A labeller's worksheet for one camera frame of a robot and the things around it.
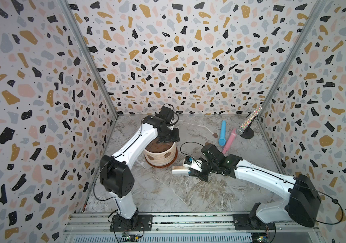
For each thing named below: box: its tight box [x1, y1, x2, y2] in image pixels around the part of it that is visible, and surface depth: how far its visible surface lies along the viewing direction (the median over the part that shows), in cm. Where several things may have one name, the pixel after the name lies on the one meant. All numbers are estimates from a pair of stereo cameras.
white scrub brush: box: [171, 165, 191, 175], surface depth 76 cm
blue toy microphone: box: [218, 119, 227, 147], surface depth 108 cm
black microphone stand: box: [240, 113, 259, 140], surface depth 112 cm
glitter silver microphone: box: [235, 105, 263, 136], surface depth 97 cm
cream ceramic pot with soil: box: [143, 142, 177, 166], surface depth 84 cm
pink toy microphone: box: [222, 128, 237, 154], surface depth 105 cm
